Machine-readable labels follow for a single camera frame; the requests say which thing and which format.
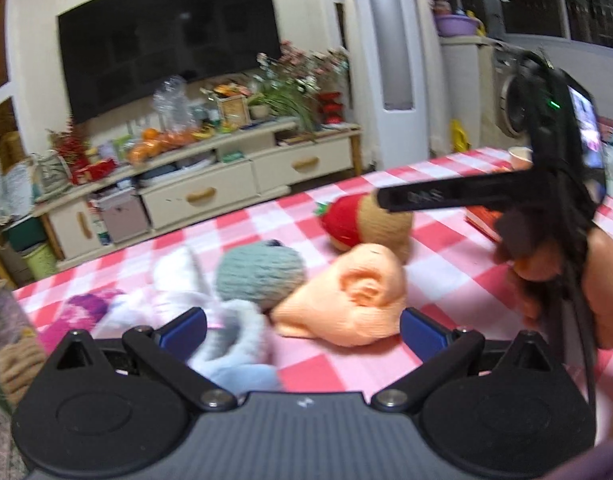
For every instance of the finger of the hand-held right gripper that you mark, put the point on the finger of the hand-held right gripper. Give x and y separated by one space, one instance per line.
436 198

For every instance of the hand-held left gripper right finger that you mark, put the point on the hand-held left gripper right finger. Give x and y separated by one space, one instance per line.
422 331

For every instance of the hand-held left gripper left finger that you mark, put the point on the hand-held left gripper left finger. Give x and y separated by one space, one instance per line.
184 332

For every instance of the light blue fluffy sock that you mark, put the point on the light blue fluffy sock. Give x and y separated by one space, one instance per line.
236 342

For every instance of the white fluffy sock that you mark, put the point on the white fluffy sock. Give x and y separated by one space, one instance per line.
179 275

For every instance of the white pink patterned sock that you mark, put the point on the white pink patterned sock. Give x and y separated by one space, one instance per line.
129 312

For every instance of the peach knitted sock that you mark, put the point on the peach knitted sock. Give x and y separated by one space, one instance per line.
336 310

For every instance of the brown plush with strawberry hat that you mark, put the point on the brown plush with strawberry hat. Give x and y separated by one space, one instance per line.
346 220

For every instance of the grey green knitted sock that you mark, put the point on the grey green knitted sock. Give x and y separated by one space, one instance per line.
256 270

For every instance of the magenta fluffy sock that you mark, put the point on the magenta fluffy sock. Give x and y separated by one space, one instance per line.
81 310

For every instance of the brown ribbed sock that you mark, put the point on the brown ribbed sock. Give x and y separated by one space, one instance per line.
19 367

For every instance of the person's right hand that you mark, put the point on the person's right hand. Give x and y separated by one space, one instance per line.
609 290

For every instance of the paper cup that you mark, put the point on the paper cup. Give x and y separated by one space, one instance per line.
520 157

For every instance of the red flat box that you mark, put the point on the red flat box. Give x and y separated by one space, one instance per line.
481 222

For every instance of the red white checkered tablecloth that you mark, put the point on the red white checkered tablecloth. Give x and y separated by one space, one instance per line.
461 280

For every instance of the yellow bag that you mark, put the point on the yellow bag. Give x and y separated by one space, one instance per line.
459 136

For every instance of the grey washing machine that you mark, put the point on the grey washing machine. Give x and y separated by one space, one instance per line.
511 105

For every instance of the white laundry counter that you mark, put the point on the white laundry counter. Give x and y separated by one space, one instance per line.
466 90

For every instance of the pink grey storage box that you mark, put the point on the pink grey storage box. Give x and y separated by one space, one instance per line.
124 219

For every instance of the cream television cabinet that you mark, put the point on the cream television cabinet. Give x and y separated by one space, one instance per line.
201 195

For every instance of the red ornament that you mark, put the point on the red ornament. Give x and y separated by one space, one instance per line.
330 107

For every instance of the white standing air conditioner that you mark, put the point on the white standing air conditioner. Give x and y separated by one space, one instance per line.
396 35

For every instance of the green plastic bins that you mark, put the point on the green plastic bins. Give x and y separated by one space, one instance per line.
34 255

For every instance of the purple plastic basin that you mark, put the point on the purple plastic basin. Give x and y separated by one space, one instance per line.
456 25

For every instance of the potted green plant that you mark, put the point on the potted green plant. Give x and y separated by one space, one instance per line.
286 102

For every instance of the red gift box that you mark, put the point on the red gift box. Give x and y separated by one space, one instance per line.
94 171

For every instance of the potted flowers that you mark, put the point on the potted flowers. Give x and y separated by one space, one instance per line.
306 65

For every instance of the pile of oranges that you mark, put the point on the pile of oranges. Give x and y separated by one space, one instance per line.
156 145

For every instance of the bananas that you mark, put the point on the bananas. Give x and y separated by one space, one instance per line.
202 134

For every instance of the printed tote bag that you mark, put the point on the printed tote bag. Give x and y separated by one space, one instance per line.
54 172

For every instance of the red berry branches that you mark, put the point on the red berry branches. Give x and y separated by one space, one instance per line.
69 142

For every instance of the white green towel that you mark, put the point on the white green towel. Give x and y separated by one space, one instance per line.
9 185

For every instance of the clear plastic bag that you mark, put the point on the clear plastic bag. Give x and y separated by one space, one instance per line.
174 102

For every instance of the black flat television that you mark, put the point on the black flat television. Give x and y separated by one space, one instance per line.
166 35

